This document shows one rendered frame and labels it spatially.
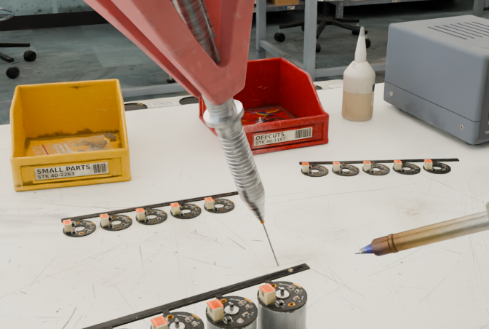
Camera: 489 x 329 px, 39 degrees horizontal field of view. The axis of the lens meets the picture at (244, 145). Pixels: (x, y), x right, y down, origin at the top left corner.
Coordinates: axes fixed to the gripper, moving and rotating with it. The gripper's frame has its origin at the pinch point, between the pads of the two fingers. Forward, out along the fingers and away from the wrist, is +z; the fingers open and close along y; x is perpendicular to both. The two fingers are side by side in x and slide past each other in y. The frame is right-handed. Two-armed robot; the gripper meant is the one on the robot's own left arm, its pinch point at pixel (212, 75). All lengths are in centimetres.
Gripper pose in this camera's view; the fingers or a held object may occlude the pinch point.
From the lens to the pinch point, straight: 26.7
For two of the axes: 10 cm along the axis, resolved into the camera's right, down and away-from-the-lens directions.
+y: -6.3, -3.0, 7.2
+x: -7.2, 5.6, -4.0
